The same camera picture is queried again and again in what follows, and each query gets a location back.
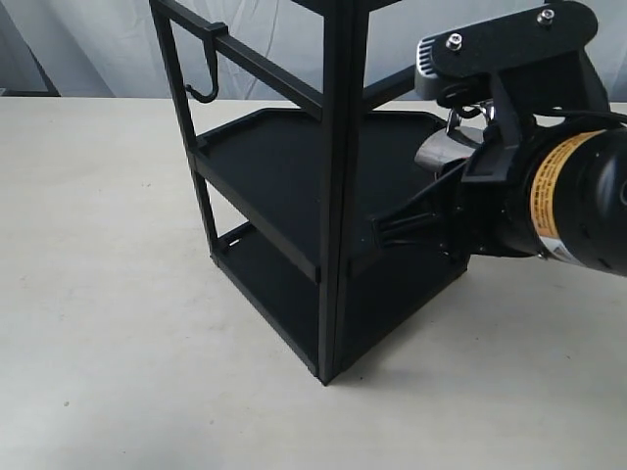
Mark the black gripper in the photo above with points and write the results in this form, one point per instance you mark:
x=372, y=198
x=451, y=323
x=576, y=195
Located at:
x=458, y=217

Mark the stainless steel cup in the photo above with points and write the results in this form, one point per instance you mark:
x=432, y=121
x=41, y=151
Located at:
x=456, y=141

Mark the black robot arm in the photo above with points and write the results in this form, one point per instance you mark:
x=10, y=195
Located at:
x=563, y=198

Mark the black three-tier metal rack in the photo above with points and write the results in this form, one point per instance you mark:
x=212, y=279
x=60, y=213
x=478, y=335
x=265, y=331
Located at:
x=286, y=194

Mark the black hook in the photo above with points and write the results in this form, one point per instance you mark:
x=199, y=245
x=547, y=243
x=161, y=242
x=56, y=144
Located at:
x=208, y=73

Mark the white backdrop curtain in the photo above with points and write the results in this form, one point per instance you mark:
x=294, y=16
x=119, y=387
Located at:
x=110, y=48

